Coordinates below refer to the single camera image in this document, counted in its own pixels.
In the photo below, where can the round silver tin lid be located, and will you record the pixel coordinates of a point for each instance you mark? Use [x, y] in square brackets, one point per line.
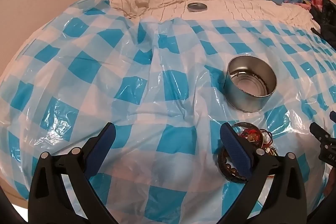
[197, 6]

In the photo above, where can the dark clothing pile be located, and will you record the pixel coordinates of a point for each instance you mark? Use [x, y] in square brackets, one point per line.
[326, 16]

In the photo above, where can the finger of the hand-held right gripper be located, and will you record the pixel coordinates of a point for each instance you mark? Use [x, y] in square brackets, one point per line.
[319, 132]

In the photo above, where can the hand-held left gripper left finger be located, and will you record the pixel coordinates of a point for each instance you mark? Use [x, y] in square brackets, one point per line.
[105, 140]

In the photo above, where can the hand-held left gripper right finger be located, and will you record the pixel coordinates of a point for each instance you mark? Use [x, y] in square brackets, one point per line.
[235, 150]

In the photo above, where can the blue white checked plastic sheet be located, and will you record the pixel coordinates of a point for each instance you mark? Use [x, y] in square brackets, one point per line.
[157, 69]

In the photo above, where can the white quilted blanket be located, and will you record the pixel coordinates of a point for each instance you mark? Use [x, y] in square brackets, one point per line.
[249, 7]

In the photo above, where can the pink cloth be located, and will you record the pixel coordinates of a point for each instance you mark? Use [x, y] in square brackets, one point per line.
[315, 2]

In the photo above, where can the round silver tin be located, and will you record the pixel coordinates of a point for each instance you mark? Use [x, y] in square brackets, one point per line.
[237, 98]

